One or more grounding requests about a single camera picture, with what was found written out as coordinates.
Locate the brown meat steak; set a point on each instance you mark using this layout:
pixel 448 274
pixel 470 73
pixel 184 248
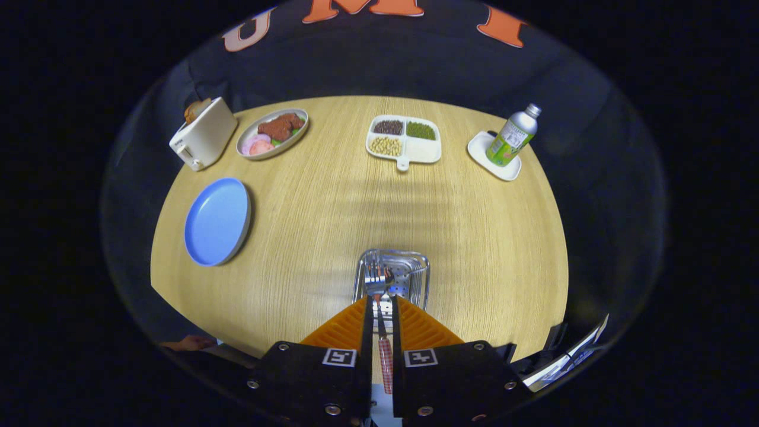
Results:
pixel 278 126

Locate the heap of yellow soybeans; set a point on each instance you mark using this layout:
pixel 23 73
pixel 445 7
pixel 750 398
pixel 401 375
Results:
pixel 385 146

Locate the small white coaster dish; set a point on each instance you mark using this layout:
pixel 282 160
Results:
pixel 480 148

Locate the silver bottle with green label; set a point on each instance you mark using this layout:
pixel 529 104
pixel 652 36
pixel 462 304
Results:
pixel 510 139

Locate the black backdrop cloth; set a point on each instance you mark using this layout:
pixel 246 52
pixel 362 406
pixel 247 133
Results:
pixel 385 59

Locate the pink ham slice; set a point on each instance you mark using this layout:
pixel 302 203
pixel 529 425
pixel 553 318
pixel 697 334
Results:
pixel 262 148
pixel 249 142

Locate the brown toast slice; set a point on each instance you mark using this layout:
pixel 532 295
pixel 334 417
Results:
pixel 203 105
pixel 191 114

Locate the grey round food plate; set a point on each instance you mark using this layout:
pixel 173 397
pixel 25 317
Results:
pixel 244 145

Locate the metal cutlery basket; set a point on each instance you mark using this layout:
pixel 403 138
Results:
pixel 409 279

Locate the heap of green beans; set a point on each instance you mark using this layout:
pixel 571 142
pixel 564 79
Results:
pixel 421 130

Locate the white toaster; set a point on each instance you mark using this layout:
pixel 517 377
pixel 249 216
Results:
pixel 204 139

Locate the white printed papers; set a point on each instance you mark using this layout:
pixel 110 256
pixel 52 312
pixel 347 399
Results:
pixel 569 362

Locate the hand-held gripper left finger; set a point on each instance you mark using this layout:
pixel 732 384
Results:
pixel 367 332

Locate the heap of dark brown beans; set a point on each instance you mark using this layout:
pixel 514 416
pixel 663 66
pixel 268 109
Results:
pixel 388 127

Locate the green lettuce leaf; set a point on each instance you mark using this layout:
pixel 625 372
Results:
pixel 276 142

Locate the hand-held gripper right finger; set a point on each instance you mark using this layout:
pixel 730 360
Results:
pixel 396 332

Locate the blue round plate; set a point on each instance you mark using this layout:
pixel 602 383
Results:
pixel 216 222

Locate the white divided dish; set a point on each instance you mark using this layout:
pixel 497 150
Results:
pixel 424 151

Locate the small black object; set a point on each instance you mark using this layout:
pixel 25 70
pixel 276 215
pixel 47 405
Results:
pixel 556 337

